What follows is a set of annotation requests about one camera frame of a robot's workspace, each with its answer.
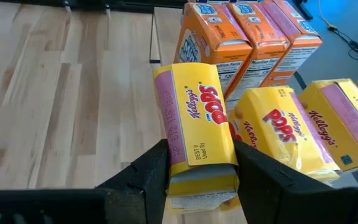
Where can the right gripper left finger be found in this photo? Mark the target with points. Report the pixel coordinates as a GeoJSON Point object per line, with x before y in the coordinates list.
{"type": "Point", "coordinates": [145, 193]}

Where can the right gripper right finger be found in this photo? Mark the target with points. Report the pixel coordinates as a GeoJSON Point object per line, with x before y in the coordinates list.
{"type": "Point", "coordinates": [275, 193]}

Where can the yellow Pops cereal box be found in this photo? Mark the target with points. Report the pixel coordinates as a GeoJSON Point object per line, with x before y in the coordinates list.
{"type": "Point", "coordinates": [275, 130]}
{"type": "Point", "coordinates": [343, 124]}
{"type": "Point", "coordinates": [197, 124]}

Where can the orange Mini Wheats cereal box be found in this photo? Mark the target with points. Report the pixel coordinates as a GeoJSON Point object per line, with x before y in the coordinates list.
{"type": "Point", "coordinates": [297, 34]}
{"type": "Point", "coordinates": [259, 34]}
{"type": "Point", "coordinates": [210, 34]}

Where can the black frame bracket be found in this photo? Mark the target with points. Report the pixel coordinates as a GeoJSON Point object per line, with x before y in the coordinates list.
{"type": "Point", "coordinates": [301, 8]}

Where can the black aluminium table frame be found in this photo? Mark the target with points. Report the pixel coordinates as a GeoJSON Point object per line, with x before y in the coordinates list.
{"type": "Point", "coordinates": [129, 5]}

